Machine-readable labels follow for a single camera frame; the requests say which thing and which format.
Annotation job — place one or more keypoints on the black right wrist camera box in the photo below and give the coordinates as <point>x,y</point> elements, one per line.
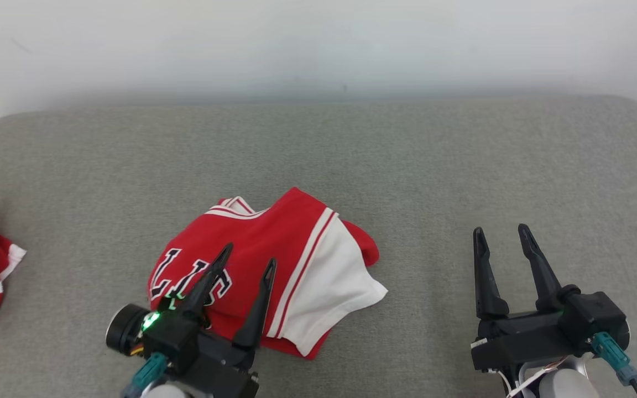
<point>595,318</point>

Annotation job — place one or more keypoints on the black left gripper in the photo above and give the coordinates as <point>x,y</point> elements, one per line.
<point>224,370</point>

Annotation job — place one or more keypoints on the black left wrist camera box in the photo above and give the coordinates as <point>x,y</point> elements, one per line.
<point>177,342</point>

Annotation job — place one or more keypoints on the red Bulls shirt white sleeves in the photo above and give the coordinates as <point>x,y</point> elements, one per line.
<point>274,232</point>

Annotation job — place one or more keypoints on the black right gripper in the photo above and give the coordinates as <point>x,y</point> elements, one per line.
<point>523,340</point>

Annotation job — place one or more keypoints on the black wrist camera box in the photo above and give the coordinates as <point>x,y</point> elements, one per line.
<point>177,342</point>
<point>595,318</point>

